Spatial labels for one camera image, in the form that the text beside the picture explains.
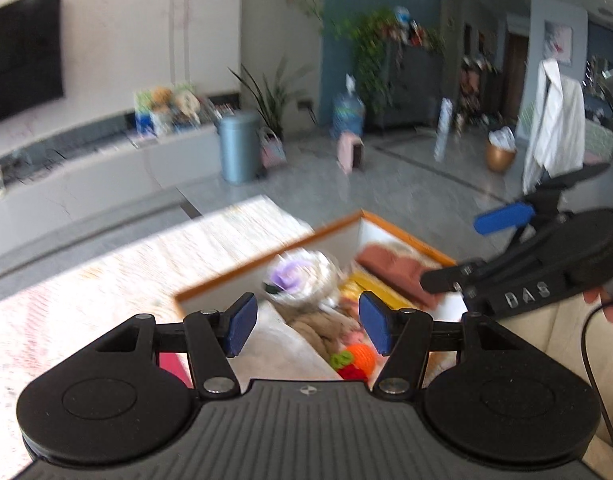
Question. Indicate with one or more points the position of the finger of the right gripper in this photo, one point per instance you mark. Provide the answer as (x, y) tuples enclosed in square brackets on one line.
[(540, 205), (461, 274)]

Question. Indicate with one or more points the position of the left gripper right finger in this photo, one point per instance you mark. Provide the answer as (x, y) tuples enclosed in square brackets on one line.
[(404, 338)]

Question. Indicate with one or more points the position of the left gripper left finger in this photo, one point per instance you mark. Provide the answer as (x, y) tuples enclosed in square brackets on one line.
[(212, 338)]

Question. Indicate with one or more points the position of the orange crochet ball toy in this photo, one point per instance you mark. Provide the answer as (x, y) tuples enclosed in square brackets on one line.
[(355, 362)]

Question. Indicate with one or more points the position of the pink scouring sponge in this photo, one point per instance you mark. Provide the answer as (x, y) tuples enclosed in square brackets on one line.
[(399, 271)]

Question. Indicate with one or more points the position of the clear plastic bouquet bag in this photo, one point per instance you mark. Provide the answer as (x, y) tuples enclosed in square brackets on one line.
[(302, 278)]

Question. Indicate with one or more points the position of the pink box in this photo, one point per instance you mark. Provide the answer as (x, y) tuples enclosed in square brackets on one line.
[(176, 364)]

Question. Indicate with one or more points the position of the white hanging shirt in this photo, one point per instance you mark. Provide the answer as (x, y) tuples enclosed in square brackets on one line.
[(557, 133)]

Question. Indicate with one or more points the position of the white folded towel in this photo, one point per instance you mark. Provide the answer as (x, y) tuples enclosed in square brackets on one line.
[(275, 351)]

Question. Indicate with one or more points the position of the copper round pot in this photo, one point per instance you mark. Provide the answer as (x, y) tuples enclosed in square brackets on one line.
[(500, 152)]

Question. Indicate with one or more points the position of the brown plush toy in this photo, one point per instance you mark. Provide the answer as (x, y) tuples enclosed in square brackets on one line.
[(327, 331)]

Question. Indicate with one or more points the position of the orange rimmed white box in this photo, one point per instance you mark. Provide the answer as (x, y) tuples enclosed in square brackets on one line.
[(342, 240)]

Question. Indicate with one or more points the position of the pink space heater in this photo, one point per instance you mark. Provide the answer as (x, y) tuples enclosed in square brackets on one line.
[(350, 152)]

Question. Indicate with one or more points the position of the white lace tablecloth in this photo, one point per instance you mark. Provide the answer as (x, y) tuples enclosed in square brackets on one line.
[(46, 323)]

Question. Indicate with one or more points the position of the pink woven basket bag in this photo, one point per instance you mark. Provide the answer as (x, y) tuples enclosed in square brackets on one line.
[(272, 150)]

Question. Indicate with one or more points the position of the dark cabinet with plants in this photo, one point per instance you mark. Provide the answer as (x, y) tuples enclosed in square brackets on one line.
[(397, 65)]

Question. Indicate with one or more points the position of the blue water jug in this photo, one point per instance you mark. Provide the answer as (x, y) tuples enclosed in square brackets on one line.
[(349, 111)]

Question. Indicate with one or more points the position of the blue-grey trash bin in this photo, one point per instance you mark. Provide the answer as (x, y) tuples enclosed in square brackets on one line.
[(240, 146)]

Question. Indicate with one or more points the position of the teddy bear gift box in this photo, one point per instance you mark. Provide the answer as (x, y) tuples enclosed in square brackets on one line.
[(165, 110)]

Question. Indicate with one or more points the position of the long leaf potted plant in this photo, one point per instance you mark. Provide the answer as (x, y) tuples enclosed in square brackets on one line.
[(273, 95)]

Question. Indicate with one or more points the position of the black wall television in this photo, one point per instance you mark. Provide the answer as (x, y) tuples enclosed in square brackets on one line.
[(30, 55)]

